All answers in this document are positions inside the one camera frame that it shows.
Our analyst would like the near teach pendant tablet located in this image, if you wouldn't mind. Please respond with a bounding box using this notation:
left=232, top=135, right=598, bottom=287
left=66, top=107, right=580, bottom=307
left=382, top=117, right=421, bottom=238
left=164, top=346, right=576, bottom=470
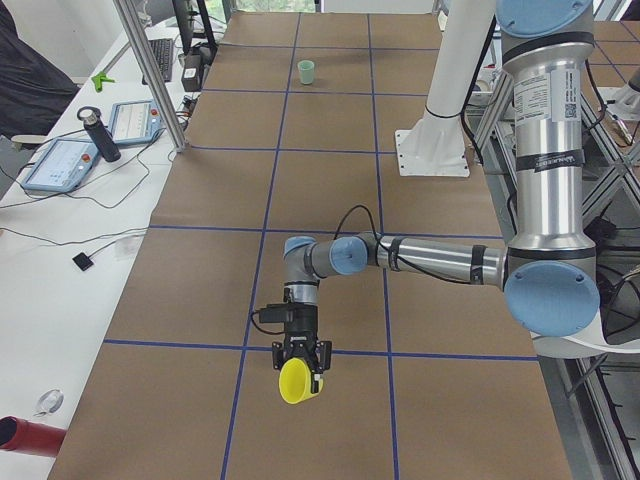
left=21, top=139, right=99, bottom=193

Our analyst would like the small black puck device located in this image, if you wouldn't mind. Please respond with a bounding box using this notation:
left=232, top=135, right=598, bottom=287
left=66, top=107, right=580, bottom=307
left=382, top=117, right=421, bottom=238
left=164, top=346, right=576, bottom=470
left=72, top=252, right=94, bottom=271

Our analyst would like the white camera pedestal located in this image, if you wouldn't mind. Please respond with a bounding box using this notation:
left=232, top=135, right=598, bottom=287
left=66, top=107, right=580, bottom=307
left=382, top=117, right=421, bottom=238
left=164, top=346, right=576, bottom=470
left=395, top=1, right=496, bottom=178

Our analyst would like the teach pendant tablet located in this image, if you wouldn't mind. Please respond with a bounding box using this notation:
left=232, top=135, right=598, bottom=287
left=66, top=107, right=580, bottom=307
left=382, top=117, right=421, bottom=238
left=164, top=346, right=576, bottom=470
left=21, top=139, right=99, bottom=193
left=109, top=100, right=164, bottom=146

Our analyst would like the red cylindrical bottle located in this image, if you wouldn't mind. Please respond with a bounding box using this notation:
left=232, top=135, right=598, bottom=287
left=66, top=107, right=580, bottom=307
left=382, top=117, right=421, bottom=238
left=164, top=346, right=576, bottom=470
left=1, top=416, right=67, bottom=458

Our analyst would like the round silver desk grommet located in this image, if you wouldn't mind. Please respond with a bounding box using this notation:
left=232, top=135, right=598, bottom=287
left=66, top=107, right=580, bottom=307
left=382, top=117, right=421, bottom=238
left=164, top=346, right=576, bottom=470
left=34, top=389, right=64, bottom=417

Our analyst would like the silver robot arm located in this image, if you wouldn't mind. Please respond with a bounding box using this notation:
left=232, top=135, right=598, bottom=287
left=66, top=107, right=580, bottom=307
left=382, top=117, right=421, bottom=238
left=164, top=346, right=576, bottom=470
left=259, top=1, right=600, bottom=404

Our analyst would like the yellow plastic cup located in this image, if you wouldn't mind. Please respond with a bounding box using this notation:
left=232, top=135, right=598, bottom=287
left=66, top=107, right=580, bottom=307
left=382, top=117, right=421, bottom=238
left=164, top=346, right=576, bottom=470
left=278, top=358, right=324, bottom=405

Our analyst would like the black monitor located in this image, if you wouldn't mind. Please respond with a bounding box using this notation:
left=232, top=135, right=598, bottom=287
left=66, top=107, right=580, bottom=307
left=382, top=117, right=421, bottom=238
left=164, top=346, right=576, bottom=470
left=172, top=0, right=218, bottom=55

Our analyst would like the black box with label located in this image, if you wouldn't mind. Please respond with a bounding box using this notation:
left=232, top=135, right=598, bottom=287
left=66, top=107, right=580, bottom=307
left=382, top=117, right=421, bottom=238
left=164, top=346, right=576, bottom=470
left=181, top=54, right=203, bottom=92

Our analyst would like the black water bottle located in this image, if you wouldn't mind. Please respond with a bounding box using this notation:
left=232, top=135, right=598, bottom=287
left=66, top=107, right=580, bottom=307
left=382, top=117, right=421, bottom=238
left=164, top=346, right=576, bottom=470
left=76, top=106, right=121, bottom=162

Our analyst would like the far teach pendant tablet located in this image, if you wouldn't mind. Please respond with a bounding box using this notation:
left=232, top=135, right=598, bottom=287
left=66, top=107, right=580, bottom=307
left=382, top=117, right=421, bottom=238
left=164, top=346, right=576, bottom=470
left=109, top=100, right=164, bottom=146

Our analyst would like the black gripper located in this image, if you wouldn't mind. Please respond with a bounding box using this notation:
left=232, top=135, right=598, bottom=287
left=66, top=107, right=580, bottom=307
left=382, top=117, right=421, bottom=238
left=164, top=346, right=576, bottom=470
left=271, top=305, right=332, bottom=393

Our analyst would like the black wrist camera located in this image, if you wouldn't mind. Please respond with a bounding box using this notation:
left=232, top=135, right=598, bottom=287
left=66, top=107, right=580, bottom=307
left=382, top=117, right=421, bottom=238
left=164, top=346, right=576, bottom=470
left=258, top=303, right=296, bottom=324

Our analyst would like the aluminium frame post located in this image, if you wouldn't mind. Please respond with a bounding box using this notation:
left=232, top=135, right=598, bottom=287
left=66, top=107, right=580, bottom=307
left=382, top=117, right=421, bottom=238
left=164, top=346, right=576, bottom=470
left=113, top=0, right=186, bottom=153

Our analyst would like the white curved chair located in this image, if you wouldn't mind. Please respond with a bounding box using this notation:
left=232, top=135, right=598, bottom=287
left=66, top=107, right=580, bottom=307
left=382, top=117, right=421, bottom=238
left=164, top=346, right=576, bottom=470
left=530, top=315, right=639, bottom=359

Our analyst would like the green plastic cup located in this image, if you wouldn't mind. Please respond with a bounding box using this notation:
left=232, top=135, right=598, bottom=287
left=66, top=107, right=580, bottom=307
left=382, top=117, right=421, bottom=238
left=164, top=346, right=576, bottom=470
left=297, top=59, right=315, bottom=85

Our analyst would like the black keyboard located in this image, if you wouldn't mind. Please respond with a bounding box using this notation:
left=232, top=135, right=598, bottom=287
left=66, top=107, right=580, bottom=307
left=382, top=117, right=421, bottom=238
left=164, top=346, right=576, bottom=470
left=149, top=38, right=174, bottom=82

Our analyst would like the green plastic clamp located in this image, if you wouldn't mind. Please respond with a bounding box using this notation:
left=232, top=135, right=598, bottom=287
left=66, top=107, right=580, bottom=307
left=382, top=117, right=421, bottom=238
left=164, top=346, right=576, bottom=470
left=91, top=71, right=115, bottom=93

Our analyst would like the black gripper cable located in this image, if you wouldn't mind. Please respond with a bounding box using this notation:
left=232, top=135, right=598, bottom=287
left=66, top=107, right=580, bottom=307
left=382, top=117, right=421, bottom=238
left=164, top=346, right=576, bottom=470
left=333, top=204, right=381, bottom=241

